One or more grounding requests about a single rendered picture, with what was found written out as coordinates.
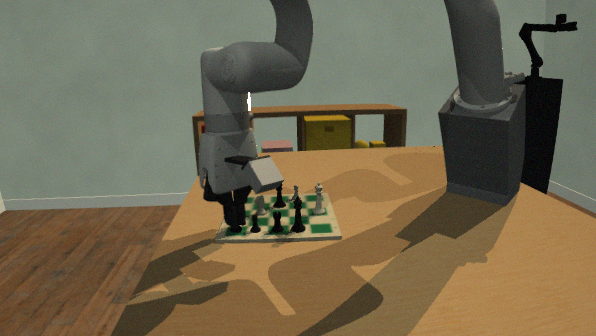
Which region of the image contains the white chess king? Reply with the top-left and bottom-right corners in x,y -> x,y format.
313,182 -> 325,215

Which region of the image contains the green and white chessboard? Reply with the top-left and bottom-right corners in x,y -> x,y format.
215,193 -> 342,243

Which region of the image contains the white pawn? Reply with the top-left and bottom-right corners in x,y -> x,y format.
292,185 -> 301,200

